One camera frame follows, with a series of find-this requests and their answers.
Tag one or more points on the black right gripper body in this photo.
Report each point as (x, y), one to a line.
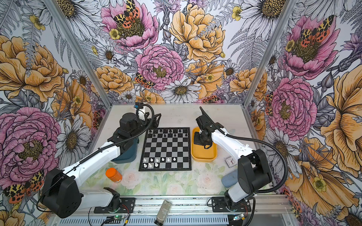
(199, 139)

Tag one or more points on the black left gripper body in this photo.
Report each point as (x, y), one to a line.
(143, 125)

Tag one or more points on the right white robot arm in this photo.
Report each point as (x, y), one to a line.
(253, 172)

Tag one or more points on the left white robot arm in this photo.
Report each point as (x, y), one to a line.
(61, 192)

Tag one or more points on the yellow plastic tray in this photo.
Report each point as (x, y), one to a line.
(199, 153)

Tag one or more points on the black and white chessboard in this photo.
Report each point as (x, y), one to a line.
(166, 143)

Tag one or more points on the teal plastic bin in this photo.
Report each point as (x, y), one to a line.
(128, 156)

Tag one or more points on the small white clock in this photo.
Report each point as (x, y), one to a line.
(231, 162)

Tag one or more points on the grey blue sponge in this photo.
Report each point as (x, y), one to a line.
(230, 179)

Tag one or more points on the orange pill bottle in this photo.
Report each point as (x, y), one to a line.
(114, 175)

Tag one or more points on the silver usb hub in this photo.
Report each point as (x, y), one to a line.
(163, 213)

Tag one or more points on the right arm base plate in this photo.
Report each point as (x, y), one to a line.
(224, 204)

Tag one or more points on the aluminium front rail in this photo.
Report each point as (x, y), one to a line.
(193, 204)

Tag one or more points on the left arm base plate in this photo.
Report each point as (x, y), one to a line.
(122, 205)

